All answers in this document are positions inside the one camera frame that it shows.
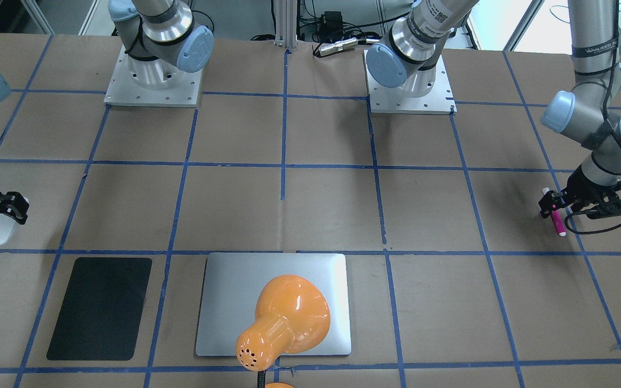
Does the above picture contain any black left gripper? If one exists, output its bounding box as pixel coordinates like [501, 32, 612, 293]
[557, 166, 621, 218]

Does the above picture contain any pink and white pen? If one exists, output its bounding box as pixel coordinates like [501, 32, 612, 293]
[538, 187, 567, 237]

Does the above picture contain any black mousepad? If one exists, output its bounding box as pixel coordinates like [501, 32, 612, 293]
[46, 257, 153, 361]

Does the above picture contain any silver apple laptop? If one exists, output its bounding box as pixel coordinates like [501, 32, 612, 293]
[195, 252, 353, 357]

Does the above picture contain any silver cylindrical connector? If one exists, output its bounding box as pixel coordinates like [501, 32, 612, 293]
[312, 38, 373, 58]

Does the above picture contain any black power box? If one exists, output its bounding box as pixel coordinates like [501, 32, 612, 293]
[320, 11, 343, 30]

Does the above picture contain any orange desk lamp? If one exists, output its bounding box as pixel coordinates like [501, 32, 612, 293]
[235, 274, 331, 387]

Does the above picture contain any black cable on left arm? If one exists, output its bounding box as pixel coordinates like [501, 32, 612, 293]
[564, 0, 621, 235]

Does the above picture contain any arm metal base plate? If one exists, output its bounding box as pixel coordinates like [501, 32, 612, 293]
[103, 47, 204, 108]
[364, 49, 457, 115]

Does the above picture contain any aluminium frame post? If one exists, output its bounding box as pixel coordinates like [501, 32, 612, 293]
[273, 1, 298, 51]

